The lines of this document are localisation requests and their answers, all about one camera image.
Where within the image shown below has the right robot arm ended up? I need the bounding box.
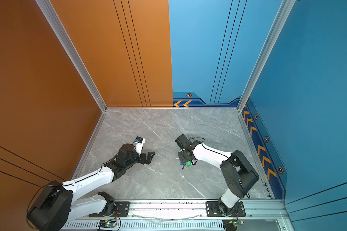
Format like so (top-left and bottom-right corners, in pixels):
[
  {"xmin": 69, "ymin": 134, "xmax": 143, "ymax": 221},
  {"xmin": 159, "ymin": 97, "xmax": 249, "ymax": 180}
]
[{"xmin": 175, "ymin": 134, "xmax": 259, "ymax": 217}]

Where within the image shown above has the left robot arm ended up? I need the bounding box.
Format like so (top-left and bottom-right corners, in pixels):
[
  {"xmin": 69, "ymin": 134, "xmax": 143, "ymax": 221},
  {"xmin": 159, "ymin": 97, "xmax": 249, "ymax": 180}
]
[{"xmin": 26, "ymin": 143, "xmax": 156, "ymax": 231}]

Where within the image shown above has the left green circuit board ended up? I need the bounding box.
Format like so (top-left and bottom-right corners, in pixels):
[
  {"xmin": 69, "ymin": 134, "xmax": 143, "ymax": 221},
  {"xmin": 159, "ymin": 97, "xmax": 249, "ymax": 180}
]
[{"xmin": 98, "ymin": 219, "xmax": 117, "ymax": 230}]

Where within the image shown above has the green circuit board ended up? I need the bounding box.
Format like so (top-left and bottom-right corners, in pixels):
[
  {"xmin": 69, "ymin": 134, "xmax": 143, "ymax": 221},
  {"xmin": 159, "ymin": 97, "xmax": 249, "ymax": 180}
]
[
  {"xmin": 229, "ymin": 220, "xmax": 243, "ymax": 227},
  {"xmin": 98, "ymin": 219, "xmax": 117, "ymax": 230}
]

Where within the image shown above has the right green circuit board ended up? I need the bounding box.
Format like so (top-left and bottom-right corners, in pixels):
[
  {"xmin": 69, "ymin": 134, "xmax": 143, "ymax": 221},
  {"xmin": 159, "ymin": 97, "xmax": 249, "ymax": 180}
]
[{"xmin": 229, "ymin": 220, "xmax": 243, "ymax": 227}]

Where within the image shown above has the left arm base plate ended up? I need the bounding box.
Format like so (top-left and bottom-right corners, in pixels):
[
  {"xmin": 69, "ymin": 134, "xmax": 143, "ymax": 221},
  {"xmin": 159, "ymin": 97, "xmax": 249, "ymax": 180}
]
[{"xmin": 88, "ymin": 201, "xmax": 130, "ymax": 218}]

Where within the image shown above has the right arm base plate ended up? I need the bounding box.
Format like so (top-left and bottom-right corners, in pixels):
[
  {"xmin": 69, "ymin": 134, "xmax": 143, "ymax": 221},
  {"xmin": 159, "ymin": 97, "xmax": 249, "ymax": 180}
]
[{"xmin": 205, "ymin": 201, "xmax": 246, "ymax": 217}]

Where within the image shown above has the aluminium front rail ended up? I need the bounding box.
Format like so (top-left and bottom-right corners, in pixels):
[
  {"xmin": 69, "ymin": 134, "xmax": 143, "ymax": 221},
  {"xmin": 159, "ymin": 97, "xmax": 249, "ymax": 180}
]
[{"xmin": 60, "ymin": 199, "xmax": 294, "ymax": 231}]

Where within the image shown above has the left aluminium corner post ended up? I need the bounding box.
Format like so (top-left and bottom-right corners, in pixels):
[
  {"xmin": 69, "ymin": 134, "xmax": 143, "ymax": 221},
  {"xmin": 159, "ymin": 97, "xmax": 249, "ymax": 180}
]
[{"xmin": 36, "ymin": 0, "xmax": 108, "ymax": 113}]

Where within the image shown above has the aluminium corner post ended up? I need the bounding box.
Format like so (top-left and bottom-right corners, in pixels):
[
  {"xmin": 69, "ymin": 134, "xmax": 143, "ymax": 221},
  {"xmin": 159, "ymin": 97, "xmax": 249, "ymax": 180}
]
[
  {"xmin": 36, "ymin": 0, "xmax": 108, "ymax": 113},
  {"xmin": 237, "ymin": 0, "xmax": 296, "ymax": 113}
]

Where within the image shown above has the right aluminium corner post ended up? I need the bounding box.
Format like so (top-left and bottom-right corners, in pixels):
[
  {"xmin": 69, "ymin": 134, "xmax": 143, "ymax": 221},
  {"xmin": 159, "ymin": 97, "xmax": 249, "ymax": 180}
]
[{"xmin": 237, "ymin": 0, "xmax": 296, "ymax": 113}]

